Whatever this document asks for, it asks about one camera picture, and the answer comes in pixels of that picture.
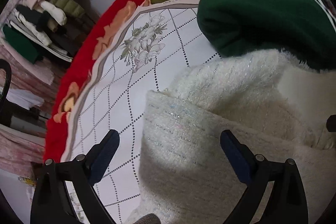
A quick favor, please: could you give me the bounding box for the white fluffy sweater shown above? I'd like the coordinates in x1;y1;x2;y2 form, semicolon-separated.
127;50;335;223

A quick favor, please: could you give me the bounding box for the white quilted floral mat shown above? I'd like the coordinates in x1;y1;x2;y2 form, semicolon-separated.
61;0;219;223

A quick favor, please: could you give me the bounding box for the dark green folded garment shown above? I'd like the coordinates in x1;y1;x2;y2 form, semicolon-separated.
197;0;335;70

